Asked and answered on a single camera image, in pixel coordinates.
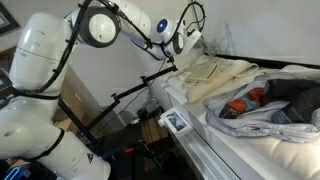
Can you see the white bed base ledge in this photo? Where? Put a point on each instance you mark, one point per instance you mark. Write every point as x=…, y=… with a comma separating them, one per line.
x=216, y=143

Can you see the dark framed wall picture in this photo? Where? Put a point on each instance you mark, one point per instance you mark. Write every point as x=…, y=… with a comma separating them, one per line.
x=5, y=20

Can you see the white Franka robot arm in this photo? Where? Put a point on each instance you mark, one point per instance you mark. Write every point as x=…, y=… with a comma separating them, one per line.
x=40, y=50

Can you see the orange and blue sock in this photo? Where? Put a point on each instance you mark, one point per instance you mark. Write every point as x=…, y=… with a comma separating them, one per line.
x=243, y=104

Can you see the blue lit device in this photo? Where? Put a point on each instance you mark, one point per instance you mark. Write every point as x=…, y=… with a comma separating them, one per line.
x=11, y=173

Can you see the cream tufted cushion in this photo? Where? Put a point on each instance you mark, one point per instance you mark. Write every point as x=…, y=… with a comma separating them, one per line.
x=213, y=85

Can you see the picture postcard white border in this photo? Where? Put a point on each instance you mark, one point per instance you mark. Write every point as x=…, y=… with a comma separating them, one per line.
x=176, y=121

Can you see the grey mesh bag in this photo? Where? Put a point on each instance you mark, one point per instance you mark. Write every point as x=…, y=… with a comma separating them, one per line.
x=253, y=125

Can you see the black cloth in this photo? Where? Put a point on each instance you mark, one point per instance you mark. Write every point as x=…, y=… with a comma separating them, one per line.
x=290, y=87

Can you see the small wooden stool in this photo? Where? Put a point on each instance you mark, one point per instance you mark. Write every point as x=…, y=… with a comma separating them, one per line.
x=153, y=130

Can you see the white tufted mattress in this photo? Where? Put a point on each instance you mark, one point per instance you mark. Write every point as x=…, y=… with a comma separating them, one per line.
x=290, y=160

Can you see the dark navy cloth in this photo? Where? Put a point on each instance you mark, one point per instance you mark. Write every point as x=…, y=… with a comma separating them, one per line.
x=296, y=110

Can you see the grey round device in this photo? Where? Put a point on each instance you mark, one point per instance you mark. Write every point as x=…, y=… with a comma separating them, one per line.
x=150, y=108

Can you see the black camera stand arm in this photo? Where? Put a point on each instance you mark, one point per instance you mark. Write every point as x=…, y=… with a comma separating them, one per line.
x=133, y=90

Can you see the wooden cabinet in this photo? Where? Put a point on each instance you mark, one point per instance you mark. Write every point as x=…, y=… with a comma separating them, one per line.
x=71, y=100

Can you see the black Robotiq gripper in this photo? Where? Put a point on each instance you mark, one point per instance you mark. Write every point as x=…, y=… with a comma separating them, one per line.
x=208, y=48

